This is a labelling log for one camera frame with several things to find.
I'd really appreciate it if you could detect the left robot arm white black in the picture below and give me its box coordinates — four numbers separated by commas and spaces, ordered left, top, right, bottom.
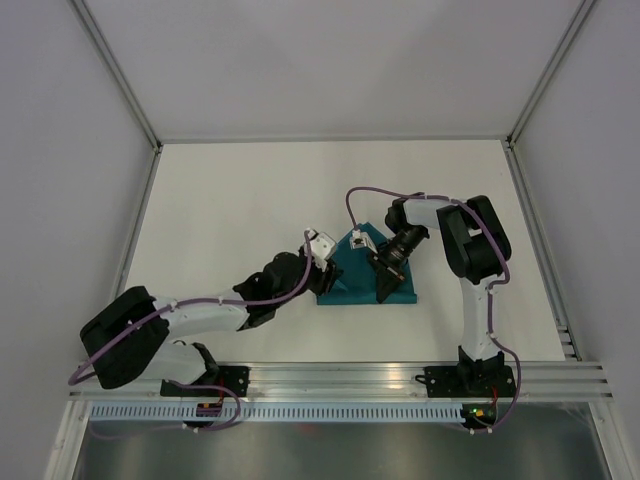
69, 235, 341, 396

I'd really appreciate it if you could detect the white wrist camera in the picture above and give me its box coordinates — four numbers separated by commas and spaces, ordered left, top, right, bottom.
349, 228, 377, 253
303, 228, 337, 270

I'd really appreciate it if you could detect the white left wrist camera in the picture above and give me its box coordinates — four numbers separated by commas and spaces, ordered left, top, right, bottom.
303, 228, 337, 270

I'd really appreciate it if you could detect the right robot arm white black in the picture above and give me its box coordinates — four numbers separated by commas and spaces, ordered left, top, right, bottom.
368, 195, 516, 398

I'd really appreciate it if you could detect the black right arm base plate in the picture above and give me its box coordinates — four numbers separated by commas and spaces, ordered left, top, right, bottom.
422, 365, 516, 399

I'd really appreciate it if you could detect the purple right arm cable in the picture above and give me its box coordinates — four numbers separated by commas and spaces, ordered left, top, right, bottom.
345, 186, 521, 436

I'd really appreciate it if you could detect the white slotted cable duct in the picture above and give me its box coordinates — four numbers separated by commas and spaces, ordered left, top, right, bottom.
90, 401, 464, 423

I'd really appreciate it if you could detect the aluminium frame rail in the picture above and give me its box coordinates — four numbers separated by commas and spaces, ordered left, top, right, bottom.
69, 362, 614, 401

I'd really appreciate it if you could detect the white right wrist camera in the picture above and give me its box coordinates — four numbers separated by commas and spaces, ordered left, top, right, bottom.
349, 228, 377, 253

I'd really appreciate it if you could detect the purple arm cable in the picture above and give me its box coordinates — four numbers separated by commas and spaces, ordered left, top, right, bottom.
67, 247, 316, 441
345, 186, 521, 436

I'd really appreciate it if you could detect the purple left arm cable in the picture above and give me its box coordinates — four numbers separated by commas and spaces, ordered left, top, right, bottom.
67, 247, 316, 441

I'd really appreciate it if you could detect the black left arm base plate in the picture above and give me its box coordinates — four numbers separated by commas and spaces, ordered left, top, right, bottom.
160, 365, 250, 398

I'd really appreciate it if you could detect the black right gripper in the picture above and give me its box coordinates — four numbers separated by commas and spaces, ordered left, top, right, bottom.
367, 224, 427, 302

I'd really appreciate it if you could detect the teal cloth napkin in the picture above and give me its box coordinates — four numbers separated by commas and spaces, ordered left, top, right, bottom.
316, 232, 418, 306

